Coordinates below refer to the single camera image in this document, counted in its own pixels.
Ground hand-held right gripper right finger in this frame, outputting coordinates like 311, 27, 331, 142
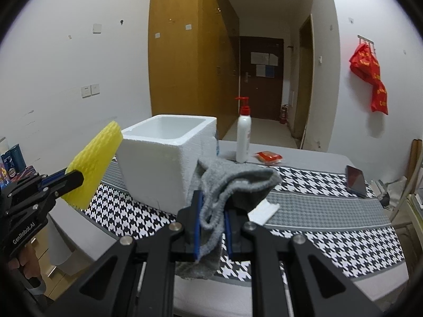
224, 209, 384, 317

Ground houndstooth tablecloth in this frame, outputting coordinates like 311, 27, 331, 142
49, 139, 411, 317

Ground blue toiletry bottle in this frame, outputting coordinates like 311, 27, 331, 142
8, 143, 26, 173

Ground person's left hand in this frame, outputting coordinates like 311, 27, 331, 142
7, 245, 43, 281

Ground double wall socket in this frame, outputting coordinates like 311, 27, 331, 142
81, 83, 100, 99

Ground white foam box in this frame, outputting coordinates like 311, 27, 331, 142
117, 114, 219, 214

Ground wooden boards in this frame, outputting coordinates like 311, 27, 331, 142
408, 138, 423, 186

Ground wooden side doorway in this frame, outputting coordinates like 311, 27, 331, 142
293, 13, 314, 149

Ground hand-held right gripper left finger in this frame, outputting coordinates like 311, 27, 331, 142
54, 191, 203, 317

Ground wooden wardrobe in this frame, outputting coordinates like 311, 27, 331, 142
147, 0, 240, 139

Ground red snack packet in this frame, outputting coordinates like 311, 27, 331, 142
253, 151, 284, 165

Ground red plastic bags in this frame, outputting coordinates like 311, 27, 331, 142
349, 43, 389, 115

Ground white paper door notice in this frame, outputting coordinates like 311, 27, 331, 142
250, 52, 278, 65

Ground colourful printed box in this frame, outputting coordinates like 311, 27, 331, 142
0, 166, 38, 189

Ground dark brown door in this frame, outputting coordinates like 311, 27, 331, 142
239, 36, 284, 121

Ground black smartphone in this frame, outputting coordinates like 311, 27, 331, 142
345, 165, 367, 199

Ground yellow sponge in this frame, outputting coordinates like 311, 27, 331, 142
61, 120, 124, 211

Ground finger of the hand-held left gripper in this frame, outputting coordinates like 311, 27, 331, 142
41, 168, 69, 186
49, 170, 85, 199

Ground white plastic bag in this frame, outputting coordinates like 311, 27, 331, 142
387, 175, 409, 206

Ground grey sock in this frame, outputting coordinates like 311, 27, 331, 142
175, 157, 283, 280

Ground white lotion pump bottle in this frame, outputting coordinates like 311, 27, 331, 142
234, 97, 252, 164

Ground white foam sheets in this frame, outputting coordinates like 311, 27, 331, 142
247, 201, 281, 227

